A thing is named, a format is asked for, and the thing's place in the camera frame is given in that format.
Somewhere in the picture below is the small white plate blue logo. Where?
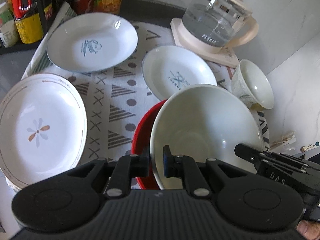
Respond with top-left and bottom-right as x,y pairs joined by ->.
142,45 -> 217,101

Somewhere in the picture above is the red and black bowl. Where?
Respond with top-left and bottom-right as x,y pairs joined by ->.
131,100 -> 166,190

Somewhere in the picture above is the person right hand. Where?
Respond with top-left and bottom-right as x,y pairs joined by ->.
296,220 -> 320,240

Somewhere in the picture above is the white plate with blue script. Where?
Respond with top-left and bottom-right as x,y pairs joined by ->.
46,12 -> 138,73

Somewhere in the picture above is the white bowl yellow-green outside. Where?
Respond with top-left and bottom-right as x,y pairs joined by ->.
150,85 -> 263,190

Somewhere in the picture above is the soy sauce jug red handle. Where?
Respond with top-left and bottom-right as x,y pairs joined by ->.
11,0 -> 57,44

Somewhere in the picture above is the glass electric kettle cream handle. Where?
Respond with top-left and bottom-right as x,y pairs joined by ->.
182,0 -> 259,48

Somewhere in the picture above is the cream kettle base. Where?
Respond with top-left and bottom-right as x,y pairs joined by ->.
170,18 -> 239,68

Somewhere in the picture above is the white plate with flower motif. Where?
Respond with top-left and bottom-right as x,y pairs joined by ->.
1,73 -> 87,190

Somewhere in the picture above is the white bowl with plant print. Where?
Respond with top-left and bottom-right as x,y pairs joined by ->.
231,59 -> 274,111

